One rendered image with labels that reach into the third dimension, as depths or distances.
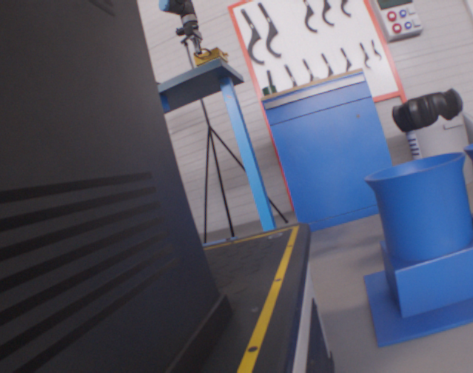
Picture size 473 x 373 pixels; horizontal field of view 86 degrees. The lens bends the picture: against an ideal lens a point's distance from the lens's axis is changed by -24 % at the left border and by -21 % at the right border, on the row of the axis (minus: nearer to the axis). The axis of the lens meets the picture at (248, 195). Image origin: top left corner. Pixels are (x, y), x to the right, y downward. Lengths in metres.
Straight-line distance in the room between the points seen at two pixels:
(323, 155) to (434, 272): 1.39
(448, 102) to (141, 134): 2.09
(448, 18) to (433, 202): 3.20
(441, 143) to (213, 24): 2.71
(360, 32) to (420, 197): 2.84
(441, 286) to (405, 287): 0.10
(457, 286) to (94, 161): 0.81
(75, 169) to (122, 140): 0.07
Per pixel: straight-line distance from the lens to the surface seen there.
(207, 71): 1.58
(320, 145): 2.05
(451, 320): 0.82
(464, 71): 3.69
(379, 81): 3.33
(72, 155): 0.21
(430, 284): 0.83
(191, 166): 3.56
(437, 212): 0.78
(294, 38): 3.44
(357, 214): 2.09
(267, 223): 1.66
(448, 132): 2.26
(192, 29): 1.73
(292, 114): 2.07
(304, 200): 2.07
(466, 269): 0.85
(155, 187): 0.28
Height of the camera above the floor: 0.46
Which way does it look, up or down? 3 degrees down
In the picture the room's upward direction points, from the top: 17 degrees counter-clockwise
